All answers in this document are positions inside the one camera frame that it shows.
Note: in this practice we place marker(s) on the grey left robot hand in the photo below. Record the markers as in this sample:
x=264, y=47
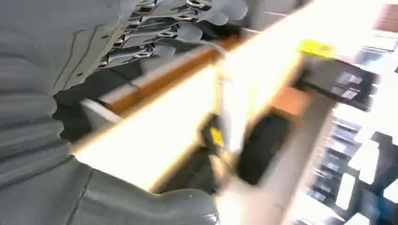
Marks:
x=46, y=37

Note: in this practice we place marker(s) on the ribbed grey left arm sleeve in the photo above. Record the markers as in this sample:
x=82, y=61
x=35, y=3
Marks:
x=28, y=124

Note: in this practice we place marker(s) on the wooden card box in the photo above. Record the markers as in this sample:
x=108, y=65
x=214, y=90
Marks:
x=161, y=77

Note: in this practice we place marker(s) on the black object with yellow tag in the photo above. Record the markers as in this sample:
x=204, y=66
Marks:
x=213, y=135

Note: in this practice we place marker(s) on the black rounded object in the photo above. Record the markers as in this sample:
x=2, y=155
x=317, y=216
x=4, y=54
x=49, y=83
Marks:
x=262, y=149

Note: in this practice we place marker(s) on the orange block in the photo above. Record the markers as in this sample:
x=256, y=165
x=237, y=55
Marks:
x=290, y=101

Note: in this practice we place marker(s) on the yellow label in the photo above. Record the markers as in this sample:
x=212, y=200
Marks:
x=316, y=49

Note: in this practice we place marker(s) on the black device with screen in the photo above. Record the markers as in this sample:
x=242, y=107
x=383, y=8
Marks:
x=339, y=82

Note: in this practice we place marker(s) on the storage rack with bins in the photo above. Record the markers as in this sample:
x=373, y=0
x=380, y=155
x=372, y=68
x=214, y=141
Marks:
x=335, y=161

